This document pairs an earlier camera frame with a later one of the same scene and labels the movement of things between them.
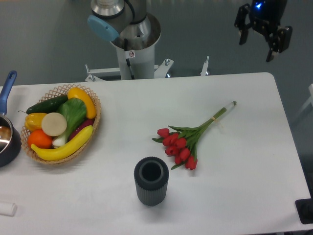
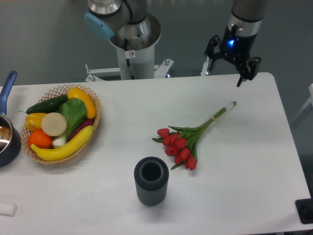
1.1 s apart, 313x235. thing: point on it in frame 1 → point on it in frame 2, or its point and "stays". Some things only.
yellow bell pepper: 33,121 stays
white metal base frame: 161,73 stays
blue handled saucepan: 11,142 stays
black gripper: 266,16 → 236,48
